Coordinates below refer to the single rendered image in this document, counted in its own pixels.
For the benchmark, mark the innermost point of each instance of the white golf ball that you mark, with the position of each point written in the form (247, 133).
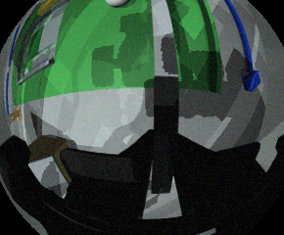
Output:
(116, 3)

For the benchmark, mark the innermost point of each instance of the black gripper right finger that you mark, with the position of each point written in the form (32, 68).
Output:
(197, 169)

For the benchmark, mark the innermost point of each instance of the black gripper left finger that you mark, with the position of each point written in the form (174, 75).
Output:
(128, 170)

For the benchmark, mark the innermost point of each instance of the green flat mat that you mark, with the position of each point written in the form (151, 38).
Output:
(103, 47)

